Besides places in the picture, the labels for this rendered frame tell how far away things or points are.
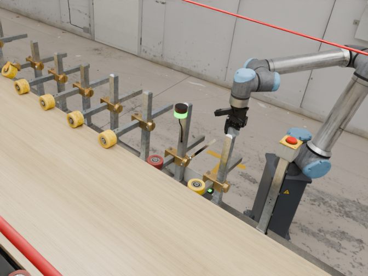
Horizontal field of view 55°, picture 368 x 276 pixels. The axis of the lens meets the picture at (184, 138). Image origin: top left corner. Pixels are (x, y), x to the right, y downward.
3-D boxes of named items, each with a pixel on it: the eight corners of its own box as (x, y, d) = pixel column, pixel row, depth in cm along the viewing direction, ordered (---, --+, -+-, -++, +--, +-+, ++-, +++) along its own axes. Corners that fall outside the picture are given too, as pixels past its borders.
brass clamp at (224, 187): (207, 176, 179) (209, 168, 176) (230, 189, 173) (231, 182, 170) (201, 182, 175) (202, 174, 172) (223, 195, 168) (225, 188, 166)
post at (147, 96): (144, 162, 206) (147, 88, 179) (148, 165, 204) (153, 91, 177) (139, 165, 203) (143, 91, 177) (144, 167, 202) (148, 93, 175)
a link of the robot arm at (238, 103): (226, 95, 163) (237, 88, 170) (225, 104, 166) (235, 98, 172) (243, 102, 159) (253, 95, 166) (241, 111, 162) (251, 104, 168)
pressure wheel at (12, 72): (6, 76, 230) (12, 66, 230) (13, 80, 226) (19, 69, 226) (-2, 73, 224) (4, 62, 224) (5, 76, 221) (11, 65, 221)
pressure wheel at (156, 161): (153, 169, 180) (154, 151, 174) (165, 176, 177) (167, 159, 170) (142, 176, 175) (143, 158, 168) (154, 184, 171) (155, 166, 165)
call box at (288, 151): (281, 149, 145) (286, 133, 141) (297, 156, 142) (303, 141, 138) (274, 156, 141) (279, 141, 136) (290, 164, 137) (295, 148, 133)
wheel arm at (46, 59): (64, 55, 255) (64, 51, 254) (67, 56, 254) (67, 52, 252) (17, 68, 230) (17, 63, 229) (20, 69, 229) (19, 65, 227)
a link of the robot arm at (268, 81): (273, 66, 168) (249, 66, 164) (285, 76, 159) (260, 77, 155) (268, 84, 173) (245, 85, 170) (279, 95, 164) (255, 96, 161)
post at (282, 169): (259, 225, 169) (283, 150, 144) (268, 230, 167) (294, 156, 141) (254, 230, 166) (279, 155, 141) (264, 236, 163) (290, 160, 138)
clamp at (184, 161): (170, 153, 189) (171, 145, 186) (189, 164, 183) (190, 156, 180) (163, 157, 185) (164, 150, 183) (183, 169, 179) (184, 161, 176)
